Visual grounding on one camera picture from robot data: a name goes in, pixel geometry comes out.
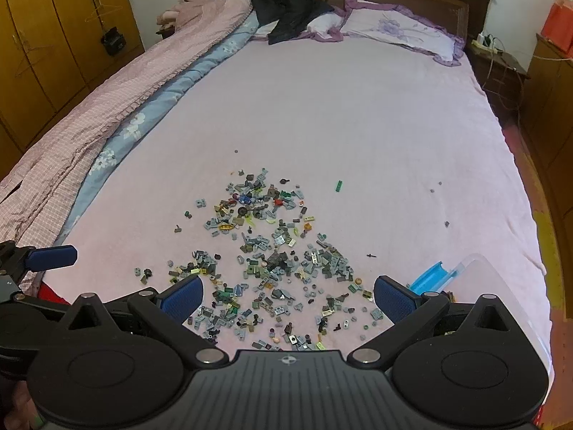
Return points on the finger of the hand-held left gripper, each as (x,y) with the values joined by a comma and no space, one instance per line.
(31,308)
(51,256)

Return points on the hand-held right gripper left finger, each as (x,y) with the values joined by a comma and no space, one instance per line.
(181,298)

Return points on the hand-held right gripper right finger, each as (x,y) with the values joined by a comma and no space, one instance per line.
(394,298)

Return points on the clear plastic storage box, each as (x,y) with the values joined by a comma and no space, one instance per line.
(436,275)

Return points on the pile of small toy bricks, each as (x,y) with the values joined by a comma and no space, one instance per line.
(277,260)

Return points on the person's red clothing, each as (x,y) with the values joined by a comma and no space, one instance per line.
(53,290)

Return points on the blue floral quilt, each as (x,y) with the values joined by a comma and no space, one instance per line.
(134,125)

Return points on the pink checked quilt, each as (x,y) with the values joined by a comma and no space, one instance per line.
(112,112)

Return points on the black hanging bag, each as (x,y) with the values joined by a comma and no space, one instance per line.
(113,41)

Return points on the yellow wooden wardrobe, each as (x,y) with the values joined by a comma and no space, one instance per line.
(53,31)

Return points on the dark wooden nightstand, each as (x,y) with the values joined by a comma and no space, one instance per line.
(501,76)

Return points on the yellow wooden cabinet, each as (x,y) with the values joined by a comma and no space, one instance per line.
(550,98)

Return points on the large purple floral pillow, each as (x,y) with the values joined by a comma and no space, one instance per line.
(403,31)

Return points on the white power strip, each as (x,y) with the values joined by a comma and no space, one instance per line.
(482,41)

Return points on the small white purple pillow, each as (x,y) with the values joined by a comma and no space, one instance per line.
(324,21)

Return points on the pink plush garment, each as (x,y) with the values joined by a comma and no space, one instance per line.
(192,4)

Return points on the black jacket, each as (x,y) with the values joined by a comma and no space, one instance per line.
(291,9)

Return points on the red paper bag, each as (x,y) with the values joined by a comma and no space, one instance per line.
(557,22)

